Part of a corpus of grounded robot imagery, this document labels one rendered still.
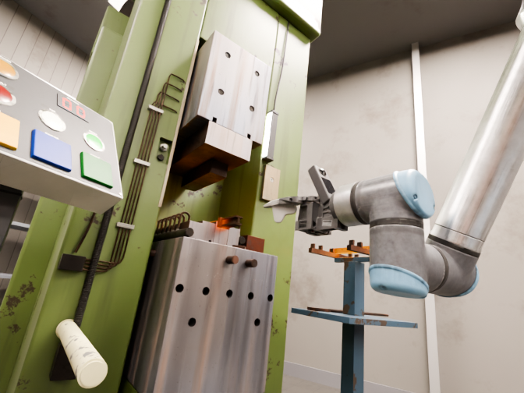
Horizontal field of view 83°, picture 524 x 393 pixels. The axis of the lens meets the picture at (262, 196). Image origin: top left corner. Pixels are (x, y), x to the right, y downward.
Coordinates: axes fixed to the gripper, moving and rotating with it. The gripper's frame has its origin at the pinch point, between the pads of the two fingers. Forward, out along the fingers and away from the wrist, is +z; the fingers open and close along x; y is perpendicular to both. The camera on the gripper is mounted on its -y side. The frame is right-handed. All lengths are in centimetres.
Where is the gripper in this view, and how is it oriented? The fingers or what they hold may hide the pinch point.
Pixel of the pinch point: (284, 210)
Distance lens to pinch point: 80.4
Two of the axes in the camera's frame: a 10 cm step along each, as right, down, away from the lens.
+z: -6.1, 1.8, 7.7
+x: 7.8, 2.8, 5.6
